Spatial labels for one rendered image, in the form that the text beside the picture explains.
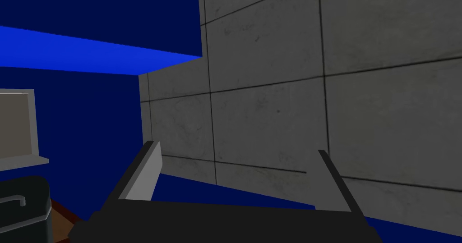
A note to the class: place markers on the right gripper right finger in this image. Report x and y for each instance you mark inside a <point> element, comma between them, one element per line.
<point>330,185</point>

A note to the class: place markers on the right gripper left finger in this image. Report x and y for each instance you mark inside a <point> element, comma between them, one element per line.
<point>142,176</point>

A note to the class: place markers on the grey framed window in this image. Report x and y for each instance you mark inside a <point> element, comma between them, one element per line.
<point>16,127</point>

